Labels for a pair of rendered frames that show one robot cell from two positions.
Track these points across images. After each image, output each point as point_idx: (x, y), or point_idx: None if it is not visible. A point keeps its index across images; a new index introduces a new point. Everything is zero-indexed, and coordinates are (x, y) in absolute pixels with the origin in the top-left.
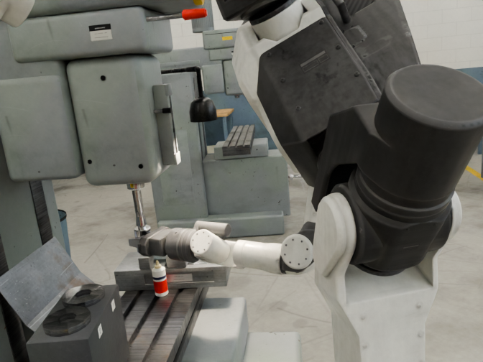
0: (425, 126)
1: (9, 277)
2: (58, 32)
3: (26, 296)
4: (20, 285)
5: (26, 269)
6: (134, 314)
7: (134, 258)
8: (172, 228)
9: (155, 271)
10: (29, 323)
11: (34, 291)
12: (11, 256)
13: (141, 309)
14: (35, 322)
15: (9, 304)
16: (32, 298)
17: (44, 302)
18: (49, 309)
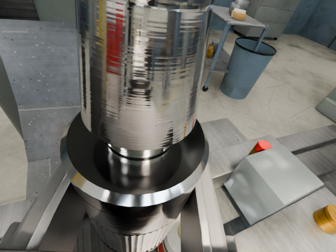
0: None
1: (32, 31)
2: None
3: (46, 71)
4: (46, 52)
5: (75, 39)
6: (77, 243)
7: (212, 137)
8: (335, 126)
9: (170, 235)
10: (23, 105)
11: (68, 74)
12: (53, 2)
13: (100, 244)
14: (34, 109)
15: (4, 65)
16: (57, 80)
17: (75, 95)
18: (75, 106)
